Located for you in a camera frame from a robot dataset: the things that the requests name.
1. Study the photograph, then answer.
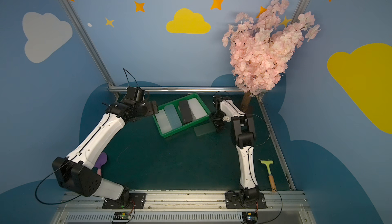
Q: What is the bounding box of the black pencil case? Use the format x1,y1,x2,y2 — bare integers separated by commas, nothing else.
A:
179,100,193,124

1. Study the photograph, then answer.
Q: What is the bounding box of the pink artificial blossom tree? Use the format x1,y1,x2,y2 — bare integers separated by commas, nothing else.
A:
222,0,321,111

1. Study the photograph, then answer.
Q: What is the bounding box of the green toy hammer wooden handle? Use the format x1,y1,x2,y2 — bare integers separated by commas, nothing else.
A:
259,159,277,193

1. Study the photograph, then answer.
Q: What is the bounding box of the purple pink toy shovel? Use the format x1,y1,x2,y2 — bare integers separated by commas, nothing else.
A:
95,152,108,176

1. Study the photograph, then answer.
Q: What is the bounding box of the green plastic storage tray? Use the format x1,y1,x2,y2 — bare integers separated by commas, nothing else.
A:
153,93,211,138

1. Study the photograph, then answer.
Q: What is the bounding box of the light teal frosted pencil case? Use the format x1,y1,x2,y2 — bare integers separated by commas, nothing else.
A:
164,104,182,130

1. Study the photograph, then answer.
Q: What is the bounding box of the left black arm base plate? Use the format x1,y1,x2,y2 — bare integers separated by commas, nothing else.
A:
102,192,147,210

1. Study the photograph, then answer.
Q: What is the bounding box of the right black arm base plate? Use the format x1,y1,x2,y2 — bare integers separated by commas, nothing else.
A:
225,191,267,209

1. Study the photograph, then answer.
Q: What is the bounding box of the dark green pencil case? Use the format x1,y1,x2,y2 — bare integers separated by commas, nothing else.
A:
194,123,216,137

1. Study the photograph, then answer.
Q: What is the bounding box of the right small circuit board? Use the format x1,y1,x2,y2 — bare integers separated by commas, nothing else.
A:
242,212,258,224

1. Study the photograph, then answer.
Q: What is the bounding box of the aluminium back frame bar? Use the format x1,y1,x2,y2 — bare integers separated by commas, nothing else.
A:
108,85,246,94

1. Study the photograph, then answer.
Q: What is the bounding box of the right aluminium frame post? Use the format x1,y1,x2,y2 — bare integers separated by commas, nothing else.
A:
287,0,319,26

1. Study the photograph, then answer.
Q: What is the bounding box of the left aluminium frame post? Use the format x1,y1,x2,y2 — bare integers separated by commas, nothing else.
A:
59,0,116,89

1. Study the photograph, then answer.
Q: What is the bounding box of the white opaque pencil case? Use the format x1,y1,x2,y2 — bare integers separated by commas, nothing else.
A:
187,98,207,119

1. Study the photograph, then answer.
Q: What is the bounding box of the aluminium front rail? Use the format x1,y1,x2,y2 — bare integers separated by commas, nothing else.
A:
51,190,316,224

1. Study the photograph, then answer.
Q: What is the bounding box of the aluminium frame post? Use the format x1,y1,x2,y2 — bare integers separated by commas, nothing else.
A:
59,0,116,89
287,0,319,26

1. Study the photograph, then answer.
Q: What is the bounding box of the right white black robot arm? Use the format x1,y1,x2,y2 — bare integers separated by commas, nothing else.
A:
211,95,259,206

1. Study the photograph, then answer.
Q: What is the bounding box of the clear frosted pencil case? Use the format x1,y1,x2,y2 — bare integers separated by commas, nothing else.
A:
155,110,172,134

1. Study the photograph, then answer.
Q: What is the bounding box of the small circuit board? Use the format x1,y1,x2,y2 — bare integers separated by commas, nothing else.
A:
112,212,131,224
242,212,258,224

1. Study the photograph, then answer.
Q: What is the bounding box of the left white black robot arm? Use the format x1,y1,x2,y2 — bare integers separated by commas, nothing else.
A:
52,87,158,206

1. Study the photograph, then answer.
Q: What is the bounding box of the left small circuit board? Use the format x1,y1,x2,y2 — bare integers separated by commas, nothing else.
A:
112,212,131,224

